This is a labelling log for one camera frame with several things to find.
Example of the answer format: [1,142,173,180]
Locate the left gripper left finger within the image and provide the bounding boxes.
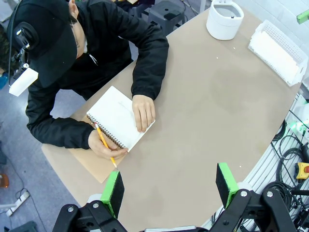
[52,171,128,232]

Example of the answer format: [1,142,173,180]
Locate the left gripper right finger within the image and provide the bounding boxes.
[209,162,297,232]

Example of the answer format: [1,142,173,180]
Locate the black green finger of the right gripper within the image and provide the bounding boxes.
[296,10,309,25]

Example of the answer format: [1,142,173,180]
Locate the yellow pencil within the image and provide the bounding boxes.
[94,122,118,169]

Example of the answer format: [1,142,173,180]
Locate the spiral notebook kraft cover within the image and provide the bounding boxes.
[70,85,156,184]

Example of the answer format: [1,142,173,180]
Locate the person's right forearm black sleeve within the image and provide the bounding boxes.
[25,115,95,150]

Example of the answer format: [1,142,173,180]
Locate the person's left forearm black sleeve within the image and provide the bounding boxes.
[131,36,170,101]

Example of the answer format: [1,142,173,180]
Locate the person's right hand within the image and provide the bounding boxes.
[87,129,129,161]

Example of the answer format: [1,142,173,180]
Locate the person's left hand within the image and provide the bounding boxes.
[131,94,156,133]

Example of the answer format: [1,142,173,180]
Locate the white perforated plastic basket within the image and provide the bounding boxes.
[248,19,309,87]

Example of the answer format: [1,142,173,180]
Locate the yellow emergency stop box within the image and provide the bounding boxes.
[294,162,309,181]

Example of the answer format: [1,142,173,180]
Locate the white round bin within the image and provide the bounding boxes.
[206,0,245,41]

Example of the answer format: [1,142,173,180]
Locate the white power strip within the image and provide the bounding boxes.
[5,190,30,217]

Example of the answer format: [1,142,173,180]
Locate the white device green light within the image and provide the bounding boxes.
[288,102,309,136]

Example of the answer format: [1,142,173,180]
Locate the orange object on floor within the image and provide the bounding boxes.
[0,174,10,189]

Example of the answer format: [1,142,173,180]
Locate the black stool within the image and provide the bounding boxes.
[141,0,186,37]

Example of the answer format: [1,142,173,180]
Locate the black jacket torso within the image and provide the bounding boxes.
[25,0,170,150]

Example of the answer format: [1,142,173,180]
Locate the blue object on floor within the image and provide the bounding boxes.
[0,72,11,91]

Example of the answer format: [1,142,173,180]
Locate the black baseball cap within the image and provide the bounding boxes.
[6,0,79,88]

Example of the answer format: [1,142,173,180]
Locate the person's face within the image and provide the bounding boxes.
[68,0,88,60]

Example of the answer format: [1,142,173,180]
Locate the person in camouflage trousers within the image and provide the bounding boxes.
[0,24,15,72]

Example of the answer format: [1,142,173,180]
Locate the black cable coils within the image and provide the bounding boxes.
[264,119,309,232]

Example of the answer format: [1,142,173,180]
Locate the white head camera box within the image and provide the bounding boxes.
[8,67,39,98]

